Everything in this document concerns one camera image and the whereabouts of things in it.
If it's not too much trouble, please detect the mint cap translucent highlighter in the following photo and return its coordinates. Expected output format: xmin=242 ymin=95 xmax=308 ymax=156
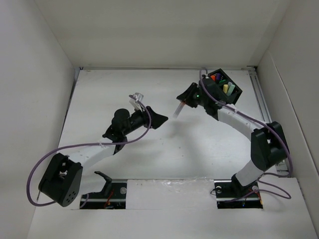
xmin=226 ymin=84 xmax=235 ymax=96

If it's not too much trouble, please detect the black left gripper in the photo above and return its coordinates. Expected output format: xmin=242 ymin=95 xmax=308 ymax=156
xmin=123 ymin=104 xmax=167 ymax=136

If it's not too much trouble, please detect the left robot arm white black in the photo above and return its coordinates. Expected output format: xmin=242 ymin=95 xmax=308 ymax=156
xmin=38 ymin=106 xmax=168 ymax=207

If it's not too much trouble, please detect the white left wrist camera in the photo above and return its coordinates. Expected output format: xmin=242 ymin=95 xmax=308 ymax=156
xmin=129 ymin=93 xmax=144 ymax=111

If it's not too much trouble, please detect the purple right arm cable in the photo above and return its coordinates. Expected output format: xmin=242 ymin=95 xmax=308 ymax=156
xmin=199 ymin=67 xmax=292 ymax=203

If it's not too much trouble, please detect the black two-compartment organizer box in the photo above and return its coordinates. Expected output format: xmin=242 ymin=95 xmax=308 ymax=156
xmin=203 ymin=69 xmax=242 ymax=105

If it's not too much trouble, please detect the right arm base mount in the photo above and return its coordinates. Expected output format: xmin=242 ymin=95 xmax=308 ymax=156
xmin=210 ymin=180 xmax=263 ymax=209

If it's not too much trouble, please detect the aluminium rail right side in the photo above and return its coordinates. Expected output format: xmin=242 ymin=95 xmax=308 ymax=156
xmin=248 ymin=67 xmax=289 ymax=176

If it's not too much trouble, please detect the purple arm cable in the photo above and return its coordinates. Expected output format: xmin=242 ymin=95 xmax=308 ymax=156
xmin=199 ymin=67 xmax=292 ymax=203
xmin=26 ymin=94 xmax=153 ymax=209

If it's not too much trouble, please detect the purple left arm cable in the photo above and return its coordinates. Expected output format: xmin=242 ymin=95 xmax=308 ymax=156
xmin=26 ymin=94 xmax=153 ymax=209

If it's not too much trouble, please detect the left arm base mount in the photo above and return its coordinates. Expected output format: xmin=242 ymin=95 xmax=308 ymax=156
xmin=79 ymin=171 xmax=128 ymax=210

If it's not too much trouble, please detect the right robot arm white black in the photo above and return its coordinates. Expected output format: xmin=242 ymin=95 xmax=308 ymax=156
xmin=177 ymin=78 xmax=290 ymax=201

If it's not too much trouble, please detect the pale yellow cap translucent highlighter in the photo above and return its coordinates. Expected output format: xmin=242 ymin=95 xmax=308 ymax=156
xmin=223 ymin=85 xmax=228 ymax=93

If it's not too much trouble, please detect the peach cap translucent highlighter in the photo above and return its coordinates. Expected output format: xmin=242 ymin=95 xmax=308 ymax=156
xmin=173 ymin=101 xmax=185 ymax=119

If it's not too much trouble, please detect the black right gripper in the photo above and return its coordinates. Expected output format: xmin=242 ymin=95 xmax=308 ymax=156
xmin=177 ymin=82 xmax=208 ymax=108

